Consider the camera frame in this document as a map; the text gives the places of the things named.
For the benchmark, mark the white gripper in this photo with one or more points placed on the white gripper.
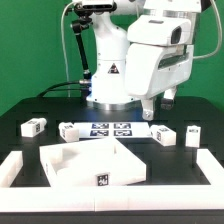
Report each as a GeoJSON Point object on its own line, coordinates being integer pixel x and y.
{"type": "Point", "coordinates": [158, 59]}

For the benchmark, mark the white square tabletop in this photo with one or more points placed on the white square tabletop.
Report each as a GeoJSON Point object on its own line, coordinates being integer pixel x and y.
{"type": "Point", "coordinates": [99, 162]}

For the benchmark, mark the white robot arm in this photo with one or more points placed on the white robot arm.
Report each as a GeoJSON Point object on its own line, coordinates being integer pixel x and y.
{"type": "Point", "coordinates": [111, 28]}

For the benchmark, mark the white marker tag sheet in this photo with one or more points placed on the white marker tag sheet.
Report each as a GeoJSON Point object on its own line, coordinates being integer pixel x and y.
{"type": "Point", "coordinates": [113, 129]}

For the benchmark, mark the white U-shaped obstacle fence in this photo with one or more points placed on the white U-shaped obstacle fence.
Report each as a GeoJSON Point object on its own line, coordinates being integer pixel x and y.
{"type": "Point", "coordinates": [123, 198]}

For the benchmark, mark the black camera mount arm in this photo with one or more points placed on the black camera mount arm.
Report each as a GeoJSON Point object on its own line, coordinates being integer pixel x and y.
{"type": "Point", "coordinates": [83, 22]}

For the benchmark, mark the camera on mount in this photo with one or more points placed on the camera on mount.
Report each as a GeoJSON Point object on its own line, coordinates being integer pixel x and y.
{"type": "Point", "coordinates": [98, 4]}

